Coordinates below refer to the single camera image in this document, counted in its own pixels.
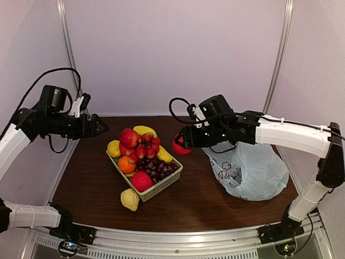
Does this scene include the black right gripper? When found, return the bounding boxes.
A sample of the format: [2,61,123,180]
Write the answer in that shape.
[176,122,229,148]

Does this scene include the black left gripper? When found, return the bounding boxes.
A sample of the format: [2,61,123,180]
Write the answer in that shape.
[47,111,109,140]

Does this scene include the dark red fruit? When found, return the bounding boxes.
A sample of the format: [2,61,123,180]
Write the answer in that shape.
[119,128,140,148]

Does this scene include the red lychee bunch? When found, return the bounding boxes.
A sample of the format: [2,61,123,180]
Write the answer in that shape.
[127,132,161,164]

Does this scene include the beige perforated plastic basket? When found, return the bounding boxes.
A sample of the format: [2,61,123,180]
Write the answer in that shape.
[106,151,183,202]

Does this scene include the light blue plastic bag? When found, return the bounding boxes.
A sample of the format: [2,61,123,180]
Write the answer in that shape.
[203,142,289,201]

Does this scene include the pale yellow wrinkled fruit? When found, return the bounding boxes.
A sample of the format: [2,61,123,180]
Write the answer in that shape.
[120,188,140,212]

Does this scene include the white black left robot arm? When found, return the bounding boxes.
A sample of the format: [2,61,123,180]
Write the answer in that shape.
[1,85,109,240]

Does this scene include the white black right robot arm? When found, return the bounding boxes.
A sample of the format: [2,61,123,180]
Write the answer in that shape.
[174,94,344,238]

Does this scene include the long yellow fruit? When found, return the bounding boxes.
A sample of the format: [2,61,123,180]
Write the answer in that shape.
[133,125,157,138]

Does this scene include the orange fruit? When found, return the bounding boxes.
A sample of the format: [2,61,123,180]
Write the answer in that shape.
[118,155,136,174]

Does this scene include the pink red round fruit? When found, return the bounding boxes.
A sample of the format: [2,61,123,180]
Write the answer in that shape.
[131,171,153,192]

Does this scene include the large yellow lemon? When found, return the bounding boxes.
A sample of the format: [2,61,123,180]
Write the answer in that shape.
[107,140,121,158]

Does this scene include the dark purple grape bunch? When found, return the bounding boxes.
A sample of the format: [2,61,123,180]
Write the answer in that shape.
[135,158,180,182]

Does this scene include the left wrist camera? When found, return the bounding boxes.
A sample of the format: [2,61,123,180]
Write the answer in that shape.
[68,93,91,118]

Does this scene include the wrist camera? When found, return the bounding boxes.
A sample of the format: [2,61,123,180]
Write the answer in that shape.
[68,93,91,118]
[187,104,209,128]

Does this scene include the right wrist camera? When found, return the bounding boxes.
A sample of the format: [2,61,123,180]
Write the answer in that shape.
[187,104,209,128]

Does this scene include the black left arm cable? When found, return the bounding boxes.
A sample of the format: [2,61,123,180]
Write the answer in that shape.
[0,67,82,154]

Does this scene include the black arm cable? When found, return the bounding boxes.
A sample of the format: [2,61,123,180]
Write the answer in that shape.
[169,97,345,141]
[0,67,82,154]

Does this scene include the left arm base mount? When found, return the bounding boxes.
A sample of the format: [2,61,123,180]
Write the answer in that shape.
[48,204,96,258]

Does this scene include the front aluminium rail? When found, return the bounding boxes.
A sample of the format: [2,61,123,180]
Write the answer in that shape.
[19,212,335,258]

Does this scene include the left aluminium frame post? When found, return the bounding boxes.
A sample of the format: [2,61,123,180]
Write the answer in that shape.
[56,0,90,119]

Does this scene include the aluminium frame post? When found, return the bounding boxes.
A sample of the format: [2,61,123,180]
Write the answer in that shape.
[56,0,90,119]
[260,0,294,119]

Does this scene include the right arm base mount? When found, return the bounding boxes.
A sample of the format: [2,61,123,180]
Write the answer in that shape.
[257,204,305,257]

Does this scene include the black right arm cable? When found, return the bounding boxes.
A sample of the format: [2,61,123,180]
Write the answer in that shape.
[169,97,345,141]

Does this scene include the right aluminium frame post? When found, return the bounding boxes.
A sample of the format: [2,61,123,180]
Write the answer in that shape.
[260,0,294,119]

